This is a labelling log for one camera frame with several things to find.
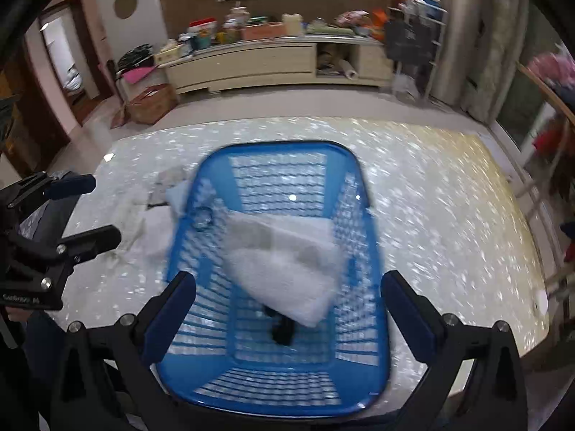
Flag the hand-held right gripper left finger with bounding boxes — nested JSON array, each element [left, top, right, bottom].
[[49, 271, 198, 431]]

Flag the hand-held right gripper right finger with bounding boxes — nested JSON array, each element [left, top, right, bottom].
[[381, 270, 529, 431]]

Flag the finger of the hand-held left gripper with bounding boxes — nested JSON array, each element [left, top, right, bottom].
[[0, 171, 97, 217], [9, 225, 123, 284]]

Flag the white towel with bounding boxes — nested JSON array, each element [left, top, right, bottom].
[[219, 211, 348, 328]]

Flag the blue plastic basket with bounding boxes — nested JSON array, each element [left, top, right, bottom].
[[155, 140, 390, 414]]

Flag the white clothes on table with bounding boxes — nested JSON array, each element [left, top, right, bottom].
[[107, 166, 189, 262]]

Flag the person's dark pants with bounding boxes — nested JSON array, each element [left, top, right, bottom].
[[18, 310, 68, 431]]

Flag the pale blue cloth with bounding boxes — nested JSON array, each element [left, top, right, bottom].
[[164, 180, 195, 217]]

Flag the black small object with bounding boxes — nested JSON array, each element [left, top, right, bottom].
[[263, 305, 298, 347]]

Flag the brown cardboard box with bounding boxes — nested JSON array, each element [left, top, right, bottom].
[[112, 83, 179, 126]]

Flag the pink flat sheet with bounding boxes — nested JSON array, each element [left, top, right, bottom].
[[119, 65, 159, 85]]

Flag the brown wooden door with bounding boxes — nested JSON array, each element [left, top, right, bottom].
[[38, 0, 116, 127]]

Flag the black bag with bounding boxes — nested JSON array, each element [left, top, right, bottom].
[[117, 43, 156, 71]]

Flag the beige television cabinet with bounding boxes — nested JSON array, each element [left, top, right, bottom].
[[157, 36, 397, 96]]

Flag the red cloth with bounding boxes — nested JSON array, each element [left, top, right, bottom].
[[534, 119, 567, 159]]

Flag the red flat box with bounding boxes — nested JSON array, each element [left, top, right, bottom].
[[241, 23, 288, 41]]

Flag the rolled paper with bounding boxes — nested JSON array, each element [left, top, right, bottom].
[[338, 57, 361, 79]]

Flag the wooden rack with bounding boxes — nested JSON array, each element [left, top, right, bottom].
[[511, 60, 575, 308]]

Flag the white plastic jug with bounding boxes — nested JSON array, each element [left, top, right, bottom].
[[281, 12, 303, 35]]

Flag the dark hanging garment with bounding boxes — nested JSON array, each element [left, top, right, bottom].
[[383, 18, 440, 64]]

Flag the beige curtain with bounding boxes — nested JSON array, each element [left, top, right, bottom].
[[429, 0, 533, 123]]

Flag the white drying rack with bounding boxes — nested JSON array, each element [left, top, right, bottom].
[[385, 0, 451, 102]]

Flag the pink cloth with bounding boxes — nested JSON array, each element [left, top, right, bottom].
[[526, 51, 575, 88]]

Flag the clear round ring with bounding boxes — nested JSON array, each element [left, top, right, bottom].
[[193, 207, 216, 231]]

